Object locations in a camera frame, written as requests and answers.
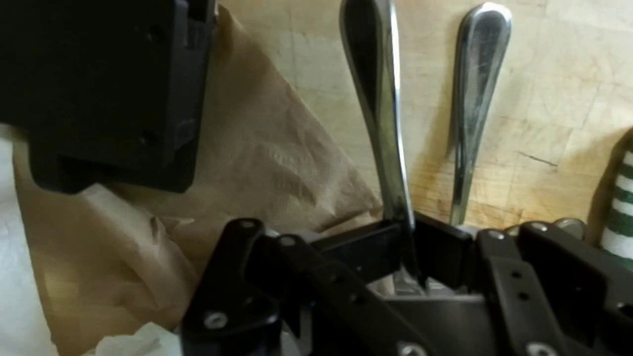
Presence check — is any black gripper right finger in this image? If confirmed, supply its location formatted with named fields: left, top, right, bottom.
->
left=414, top=213, right=633, bottom=356

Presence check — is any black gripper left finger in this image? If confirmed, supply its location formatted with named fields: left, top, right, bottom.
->
left=181, top=217, right=432, bottom=356

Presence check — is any silver spoon handle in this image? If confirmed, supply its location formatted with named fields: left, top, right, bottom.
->
left=339, top=0, right=428, bottom=294

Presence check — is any steel table knife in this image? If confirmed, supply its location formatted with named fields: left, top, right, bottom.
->
left=448, top=0, right=515, bottom=229

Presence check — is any green white striped towel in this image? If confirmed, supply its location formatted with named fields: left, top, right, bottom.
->
left=596, top=130, right=633, bottom=259

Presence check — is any brown paper sheet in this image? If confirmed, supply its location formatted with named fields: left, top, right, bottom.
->
left=13, top=6, right=389, bottom=356

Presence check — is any light wooden kitchen table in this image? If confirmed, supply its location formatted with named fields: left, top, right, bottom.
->
left=216, top=0, right=633, bottom=233

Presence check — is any black plastic block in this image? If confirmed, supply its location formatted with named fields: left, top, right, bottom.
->
left=0, top=0, right=220, bottom=195

